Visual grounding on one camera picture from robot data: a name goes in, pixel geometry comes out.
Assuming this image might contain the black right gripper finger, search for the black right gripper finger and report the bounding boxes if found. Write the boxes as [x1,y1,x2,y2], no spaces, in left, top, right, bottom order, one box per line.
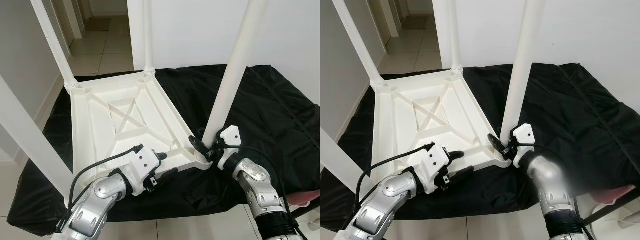
[487,133,509,155]
[188,135,211,157]

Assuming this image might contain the white plastic table top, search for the white plastic table top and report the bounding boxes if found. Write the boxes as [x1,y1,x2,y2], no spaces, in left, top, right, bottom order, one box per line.
[371,67,513,182]
[65,69,214,208]

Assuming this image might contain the white plastic table leg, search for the white plastic table leg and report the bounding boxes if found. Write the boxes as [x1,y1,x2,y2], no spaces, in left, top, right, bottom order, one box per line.
[320,127,369,199]
[332,0,385,87]
[500,0,547,142]
[202,0,271,147]
[0,75,76,202]
[142,0,157,77]
[446,0,464,75]
[30,0,80,90]

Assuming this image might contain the black table cloth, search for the black table cloth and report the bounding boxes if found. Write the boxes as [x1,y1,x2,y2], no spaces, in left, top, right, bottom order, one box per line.
[6,64,321,237]
[320,62,640,233]

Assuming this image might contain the black stand pole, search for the black stand pole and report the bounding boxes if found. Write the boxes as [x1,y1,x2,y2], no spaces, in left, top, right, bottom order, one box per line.
[582,196,640,227]

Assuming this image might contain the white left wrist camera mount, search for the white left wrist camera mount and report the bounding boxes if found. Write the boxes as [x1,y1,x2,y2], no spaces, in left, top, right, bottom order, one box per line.
[414,144,453,195]
[122,146,166,197]

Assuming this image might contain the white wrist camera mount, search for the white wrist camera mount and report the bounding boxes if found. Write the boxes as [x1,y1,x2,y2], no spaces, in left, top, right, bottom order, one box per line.
[216,126,242,168]
[414,144,453,195]
[510,123,536,168]
[122,146,166,197]

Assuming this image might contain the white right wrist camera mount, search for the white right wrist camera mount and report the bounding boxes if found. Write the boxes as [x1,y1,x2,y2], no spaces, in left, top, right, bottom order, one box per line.
[510,123,536,168]
[216,126,242,168]

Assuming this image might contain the white door frame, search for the white door frame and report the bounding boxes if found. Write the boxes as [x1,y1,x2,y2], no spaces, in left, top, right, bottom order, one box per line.
[54,0,84,41]
[372,0,401,38]

